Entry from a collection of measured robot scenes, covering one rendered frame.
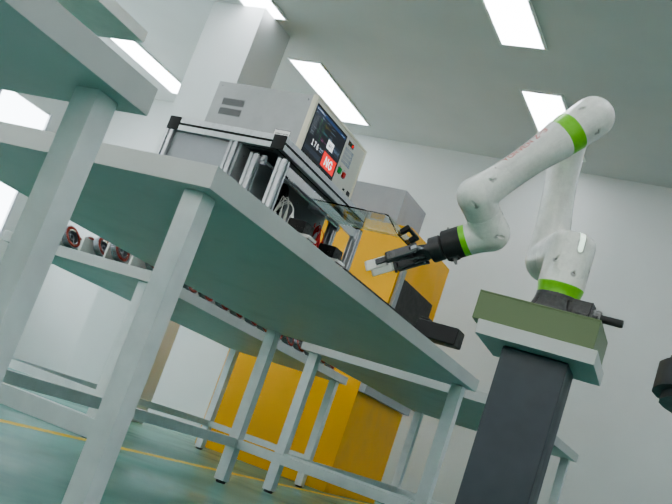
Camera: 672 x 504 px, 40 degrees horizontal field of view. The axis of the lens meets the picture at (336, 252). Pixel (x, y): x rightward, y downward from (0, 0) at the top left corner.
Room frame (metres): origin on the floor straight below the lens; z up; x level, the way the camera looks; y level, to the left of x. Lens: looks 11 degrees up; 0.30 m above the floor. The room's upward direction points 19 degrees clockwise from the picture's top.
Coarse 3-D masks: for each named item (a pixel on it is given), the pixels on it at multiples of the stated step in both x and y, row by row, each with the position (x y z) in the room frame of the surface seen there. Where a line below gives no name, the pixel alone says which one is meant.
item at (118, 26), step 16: (64, 0) 2.32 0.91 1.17; (80, 0) 2.29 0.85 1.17; (96, 0) 2.25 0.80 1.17; (112, 0) 2.28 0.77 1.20; (80, 16) 2.40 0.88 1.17; (96, 16) 2.36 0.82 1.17; (112, 16) 2.32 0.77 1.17; (128, 16) 2.35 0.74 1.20; (96, 32) 2.48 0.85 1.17; (112, 32) 2.44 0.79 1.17; (128, 32) 2.39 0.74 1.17; (144, 32) 2.42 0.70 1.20
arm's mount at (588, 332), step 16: (480, 304) 2.44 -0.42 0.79; (496, 304) 2.43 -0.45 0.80; (512, 304) 2.41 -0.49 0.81; (528, 304) 2.39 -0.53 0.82; (496, 320) 2.42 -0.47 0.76; (512, 320) 2.40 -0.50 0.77; (528, 320) 2.39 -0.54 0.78; (544, 320) 2.37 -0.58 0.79; (560, 320) 2.36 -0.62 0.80; (576, 320) 2.34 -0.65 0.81; (592, 320) 2.33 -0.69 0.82; (560, 336) 2.35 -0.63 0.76; (576, 336) 2.34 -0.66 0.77; (592, 336) 2.32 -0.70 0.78
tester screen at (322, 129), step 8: (320, 112) 2.80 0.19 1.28; (312, 120) 2.78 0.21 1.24; (320, 120) 2.82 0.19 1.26; (328, 120) 2.86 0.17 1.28; (312, 128) 2.79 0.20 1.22; (320, 128) 2.83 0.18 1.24; (328, 128) 2.88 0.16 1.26; (336, 128) 2.92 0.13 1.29; (312, 136) 2.81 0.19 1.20; (320, 136) 2.85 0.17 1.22; (328, 136) 2.89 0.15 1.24; (336, 136) 2.94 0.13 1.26; (344, 136) 2.98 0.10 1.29; (304, 144) 2.78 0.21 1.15; (320, 144) 2.86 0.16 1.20; (336, 144) 2.95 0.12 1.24; (320, 152) 2.88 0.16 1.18; (328, 152) 2.92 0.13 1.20; (320, 160) 2.89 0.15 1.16; (336, 160) 2.98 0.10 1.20
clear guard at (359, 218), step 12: (336, 204) 3.00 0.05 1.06; (348, 216) 3.10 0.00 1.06; (360, 216) 3.05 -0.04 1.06; (372, 216) 2.99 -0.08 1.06; (384, 216) 2.94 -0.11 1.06; (360, 228) 3.21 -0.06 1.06; (372, 228) 3.15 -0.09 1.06; (384, 228) 3.09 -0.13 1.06; (396, 228) 2.92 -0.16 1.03; (408, 240) 3.04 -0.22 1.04
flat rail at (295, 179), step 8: (288, 168) 2.68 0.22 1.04; (288, 176) 2.69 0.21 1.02; (296, 176) 2.73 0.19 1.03; (296, 184) 2.75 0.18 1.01; (304, 184) 2.79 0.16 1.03; (304, 192) 2.80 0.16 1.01; (312, 192) 2.84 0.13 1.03; (312, 200) 2.86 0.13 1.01; (320, 200) 2.90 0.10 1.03; (320, 208) 2.93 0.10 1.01; (328, 208) 2.97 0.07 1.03; (328, 216) 3.00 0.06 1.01; (336, 216) 3.03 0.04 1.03; (344, 224) 3.10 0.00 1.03; (352, 232) 3.17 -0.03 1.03
